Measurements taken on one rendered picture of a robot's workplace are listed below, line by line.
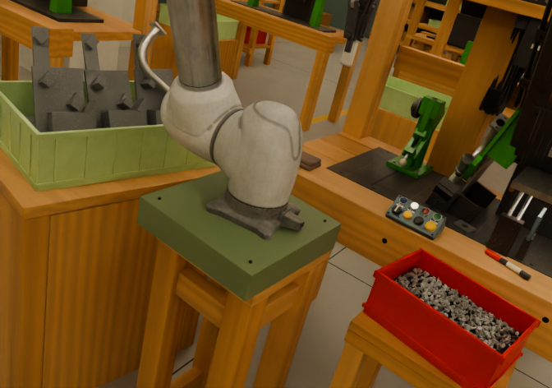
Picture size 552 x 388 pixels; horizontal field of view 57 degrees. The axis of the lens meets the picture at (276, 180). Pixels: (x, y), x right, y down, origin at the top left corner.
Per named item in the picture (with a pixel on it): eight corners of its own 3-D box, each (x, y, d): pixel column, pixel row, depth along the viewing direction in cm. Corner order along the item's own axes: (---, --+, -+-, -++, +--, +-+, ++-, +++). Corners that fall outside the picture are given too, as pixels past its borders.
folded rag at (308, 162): (283, 159, 169) (286, 151, 168) (296, 155, 176) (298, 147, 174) (309, 172, 165) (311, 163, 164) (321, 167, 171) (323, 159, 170)
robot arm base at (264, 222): (283, 249, 116) (289, 228, 113) (203, 209, 123) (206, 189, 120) (315, 218, 131) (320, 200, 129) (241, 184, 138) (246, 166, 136)
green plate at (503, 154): (493, 182, 150) (543, 125, 139) (470, 165, 153) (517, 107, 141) (503, 175, 159) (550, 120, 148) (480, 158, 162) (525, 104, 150)
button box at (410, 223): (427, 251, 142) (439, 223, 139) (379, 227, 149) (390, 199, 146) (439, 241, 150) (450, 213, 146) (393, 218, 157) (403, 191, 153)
